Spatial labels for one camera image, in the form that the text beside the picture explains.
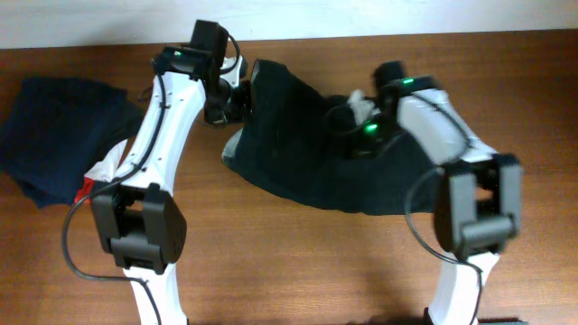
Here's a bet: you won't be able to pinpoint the folded dark grey garment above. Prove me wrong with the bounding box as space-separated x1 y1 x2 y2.
100 101 145 153

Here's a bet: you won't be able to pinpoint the folded navy blue garment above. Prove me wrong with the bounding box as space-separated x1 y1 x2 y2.
1 77 129 209

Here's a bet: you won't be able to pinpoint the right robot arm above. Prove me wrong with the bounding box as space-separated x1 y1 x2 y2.
347 60 523 325

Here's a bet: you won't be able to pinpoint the folded red garment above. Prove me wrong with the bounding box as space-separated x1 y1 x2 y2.
74 177 95 203

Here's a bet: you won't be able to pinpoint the right black cable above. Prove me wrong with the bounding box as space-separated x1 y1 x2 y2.
322 92 484 325

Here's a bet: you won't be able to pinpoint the black shorts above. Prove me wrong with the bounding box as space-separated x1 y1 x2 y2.
221 60 433 216

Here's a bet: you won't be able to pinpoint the left black cable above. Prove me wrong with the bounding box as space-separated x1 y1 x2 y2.
61 33 243 325

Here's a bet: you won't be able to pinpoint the black cable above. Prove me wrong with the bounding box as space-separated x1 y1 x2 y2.
61 33 243 325
322 92 484 325

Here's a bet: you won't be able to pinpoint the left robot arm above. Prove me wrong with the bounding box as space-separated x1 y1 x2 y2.
90 20 250 324

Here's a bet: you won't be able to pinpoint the folded white garment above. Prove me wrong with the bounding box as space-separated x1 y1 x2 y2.
84 140 127 182

